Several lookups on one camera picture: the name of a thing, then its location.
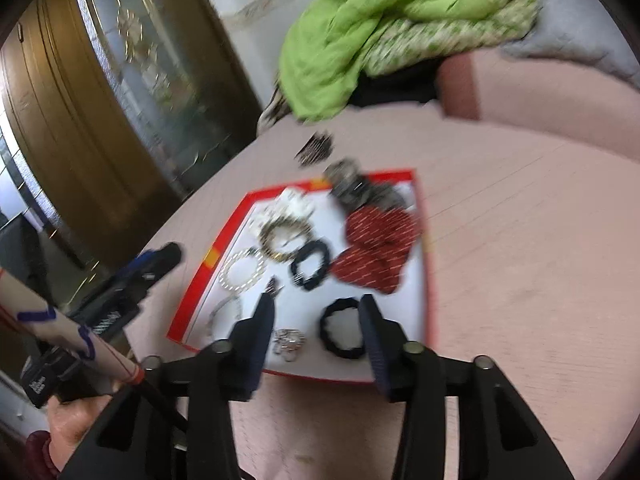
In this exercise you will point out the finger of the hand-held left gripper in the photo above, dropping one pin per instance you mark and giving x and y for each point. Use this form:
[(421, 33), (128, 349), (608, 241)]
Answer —
[(160, 262)]

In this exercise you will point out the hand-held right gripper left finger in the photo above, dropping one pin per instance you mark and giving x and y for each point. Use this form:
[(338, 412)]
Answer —
[(260, 345)]

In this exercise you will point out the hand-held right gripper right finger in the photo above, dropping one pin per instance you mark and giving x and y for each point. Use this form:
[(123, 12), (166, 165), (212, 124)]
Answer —
[(375, 350)]

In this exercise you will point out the silver jewelry piece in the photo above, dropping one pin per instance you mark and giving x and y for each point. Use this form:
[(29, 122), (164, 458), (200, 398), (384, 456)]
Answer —
[(289, 342)]

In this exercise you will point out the thin silver bangle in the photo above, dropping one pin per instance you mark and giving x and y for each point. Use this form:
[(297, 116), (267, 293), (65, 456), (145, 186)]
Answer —
[(220, 310)]

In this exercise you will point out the red rimmed white tray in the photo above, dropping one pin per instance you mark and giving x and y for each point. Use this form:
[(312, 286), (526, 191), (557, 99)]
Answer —
[(305, 305)]

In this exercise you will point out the small dark hair clip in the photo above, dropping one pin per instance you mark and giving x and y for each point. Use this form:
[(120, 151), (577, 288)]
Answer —
[(272, 286)]

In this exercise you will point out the red patterned scrunchie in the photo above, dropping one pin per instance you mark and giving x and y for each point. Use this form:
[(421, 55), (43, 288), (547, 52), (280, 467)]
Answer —
[(380, 250)]

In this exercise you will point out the white scrunchie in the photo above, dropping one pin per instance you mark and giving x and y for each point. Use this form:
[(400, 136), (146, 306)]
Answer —
[(292, 205)]

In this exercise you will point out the grey patterned scrunchie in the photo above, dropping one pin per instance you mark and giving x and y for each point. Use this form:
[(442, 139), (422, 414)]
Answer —
[(350, 185)]

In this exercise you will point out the person's left forearm red sleeve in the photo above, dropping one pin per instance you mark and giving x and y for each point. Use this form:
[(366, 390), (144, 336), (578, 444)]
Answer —
[(40, 455)]

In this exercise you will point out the person's left hand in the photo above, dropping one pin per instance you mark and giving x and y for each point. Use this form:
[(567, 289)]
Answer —
[(70, 425)]

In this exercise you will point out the white stick with blue marks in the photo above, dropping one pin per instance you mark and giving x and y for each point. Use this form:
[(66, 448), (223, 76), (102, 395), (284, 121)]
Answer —
[(50, 315)]

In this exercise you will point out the wooden door with stained glass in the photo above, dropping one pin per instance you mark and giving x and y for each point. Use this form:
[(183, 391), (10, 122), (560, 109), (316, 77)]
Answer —
[(100, 110)]

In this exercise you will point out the leopard print cloth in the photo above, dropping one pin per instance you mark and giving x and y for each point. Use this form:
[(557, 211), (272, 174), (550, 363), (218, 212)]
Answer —
[(272, 112)]

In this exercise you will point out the pile of black hairpins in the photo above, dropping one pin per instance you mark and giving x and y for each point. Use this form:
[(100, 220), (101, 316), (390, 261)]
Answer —
[(315, 150)]

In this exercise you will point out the black cloth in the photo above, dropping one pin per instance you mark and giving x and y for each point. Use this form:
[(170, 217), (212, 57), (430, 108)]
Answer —
[(395, 87)]

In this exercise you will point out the green blanket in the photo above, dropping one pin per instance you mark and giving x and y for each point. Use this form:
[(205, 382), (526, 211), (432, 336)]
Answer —
[(340, 50)]

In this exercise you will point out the pink pillow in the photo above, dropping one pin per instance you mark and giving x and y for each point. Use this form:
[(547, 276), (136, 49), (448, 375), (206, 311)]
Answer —
[(525, 95)]

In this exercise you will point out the green white patterned quilt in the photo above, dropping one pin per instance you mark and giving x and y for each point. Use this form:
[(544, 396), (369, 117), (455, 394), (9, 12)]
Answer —
[(410, 45)]

